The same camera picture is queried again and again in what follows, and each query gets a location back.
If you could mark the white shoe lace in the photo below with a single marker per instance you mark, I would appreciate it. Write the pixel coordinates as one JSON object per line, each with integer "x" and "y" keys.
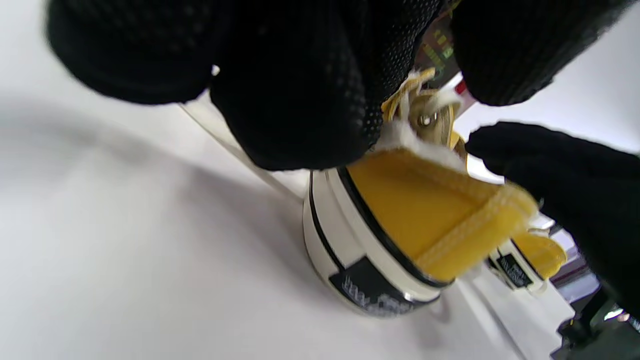
{"x": 425, "y": 150}

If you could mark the yellow canvas shoe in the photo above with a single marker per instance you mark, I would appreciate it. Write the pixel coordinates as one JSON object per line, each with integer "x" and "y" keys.
{"x": 410, "y": 210}
{"x": 542, "y": 252}

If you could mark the person's right hand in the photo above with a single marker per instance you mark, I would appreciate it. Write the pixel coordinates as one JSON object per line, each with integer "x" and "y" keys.
{"x": 590, "y": 200}

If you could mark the person's left hand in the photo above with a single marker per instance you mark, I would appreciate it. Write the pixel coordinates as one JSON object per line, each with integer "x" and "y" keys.
{"x": 300, "y": 75}

